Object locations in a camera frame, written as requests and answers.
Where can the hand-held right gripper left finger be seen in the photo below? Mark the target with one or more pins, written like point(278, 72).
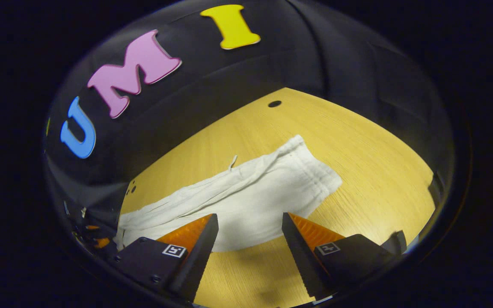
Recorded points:
point(201, 256)

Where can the black backdrop cloth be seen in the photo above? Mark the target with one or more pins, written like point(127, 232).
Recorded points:
point(238, 77)

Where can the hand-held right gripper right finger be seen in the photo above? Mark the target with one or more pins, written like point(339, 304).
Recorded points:
point(300, 256)

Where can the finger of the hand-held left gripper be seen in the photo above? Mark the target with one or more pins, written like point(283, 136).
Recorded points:
point(101, 244)

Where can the white jeans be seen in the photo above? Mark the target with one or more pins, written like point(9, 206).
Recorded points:
point(255, 196)

